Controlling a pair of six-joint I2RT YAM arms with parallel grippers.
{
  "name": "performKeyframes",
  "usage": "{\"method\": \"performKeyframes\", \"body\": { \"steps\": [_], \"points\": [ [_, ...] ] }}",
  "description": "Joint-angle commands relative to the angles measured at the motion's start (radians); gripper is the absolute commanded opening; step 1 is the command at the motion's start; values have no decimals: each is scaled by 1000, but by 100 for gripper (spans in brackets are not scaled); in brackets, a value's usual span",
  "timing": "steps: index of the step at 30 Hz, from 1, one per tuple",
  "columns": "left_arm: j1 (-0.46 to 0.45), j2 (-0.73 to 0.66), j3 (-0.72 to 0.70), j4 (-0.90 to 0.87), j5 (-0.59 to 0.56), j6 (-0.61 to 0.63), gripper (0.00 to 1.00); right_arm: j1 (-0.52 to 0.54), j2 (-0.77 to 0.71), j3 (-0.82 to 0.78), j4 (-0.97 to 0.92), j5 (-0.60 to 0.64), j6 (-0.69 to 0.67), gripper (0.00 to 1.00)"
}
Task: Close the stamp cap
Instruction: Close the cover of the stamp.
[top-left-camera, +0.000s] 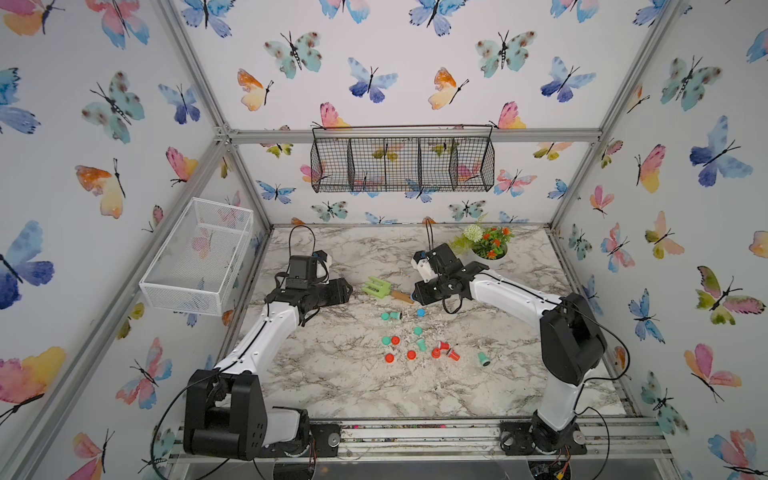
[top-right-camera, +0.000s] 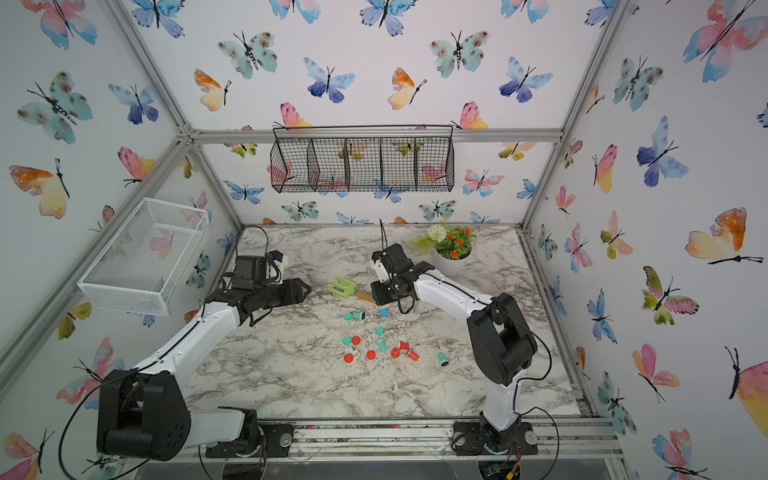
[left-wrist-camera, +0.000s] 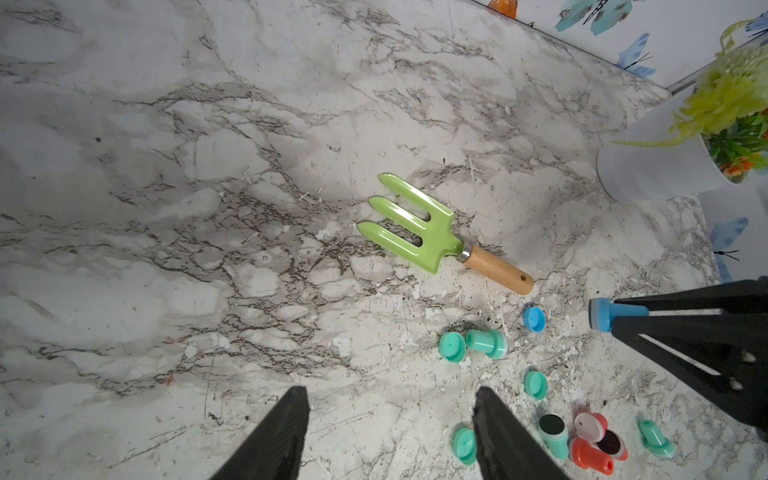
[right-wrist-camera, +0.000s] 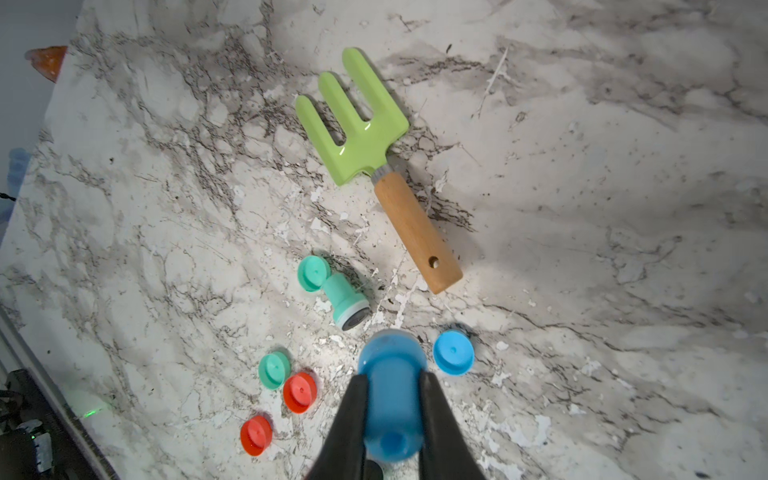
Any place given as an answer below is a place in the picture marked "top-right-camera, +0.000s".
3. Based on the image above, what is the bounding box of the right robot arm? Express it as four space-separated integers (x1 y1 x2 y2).
371 243 538 457

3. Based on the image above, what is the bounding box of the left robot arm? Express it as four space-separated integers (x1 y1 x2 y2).
96 279 311 461

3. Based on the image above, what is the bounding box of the potted flower plant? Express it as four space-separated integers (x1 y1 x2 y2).
408 224 477 275

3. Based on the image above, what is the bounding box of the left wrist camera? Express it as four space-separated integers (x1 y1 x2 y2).
232 250 284 289

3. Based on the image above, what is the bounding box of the white mesh wall basket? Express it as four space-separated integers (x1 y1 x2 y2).
77 197 209 316

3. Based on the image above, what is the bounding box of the black wire wall basket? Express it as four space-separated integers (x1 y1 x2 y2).
268 124 455 194

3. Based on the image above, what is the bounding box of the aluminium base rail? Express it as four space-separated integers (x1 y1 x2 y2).
119 416 625 463

